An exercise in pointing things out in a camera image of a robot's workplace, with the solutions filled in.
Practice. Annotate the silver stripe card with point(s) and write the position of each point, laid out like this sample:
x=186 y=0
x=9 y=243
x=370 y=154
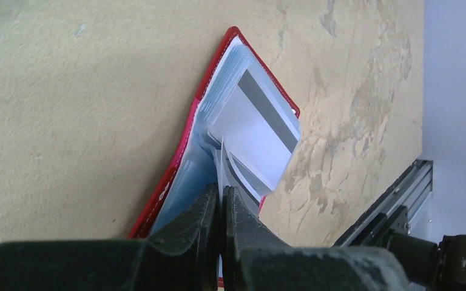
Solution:
x=258 y=127
x=235 y=174

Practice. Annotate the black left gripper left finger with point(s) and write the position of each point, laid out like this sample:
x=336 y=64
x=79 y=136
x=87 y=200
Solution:
x=116 y=261

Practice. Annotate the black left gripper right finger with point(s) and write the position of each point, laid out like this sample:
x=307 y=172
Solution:
x=256 y=259

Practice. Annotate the red card holder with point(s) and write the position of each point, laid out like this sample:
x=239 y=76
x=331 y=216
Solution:
x=197 y=160

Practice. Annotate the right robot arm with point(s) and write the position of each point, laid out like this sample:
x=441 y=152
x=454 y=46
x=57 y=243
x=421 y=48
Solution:
x=434 y=265

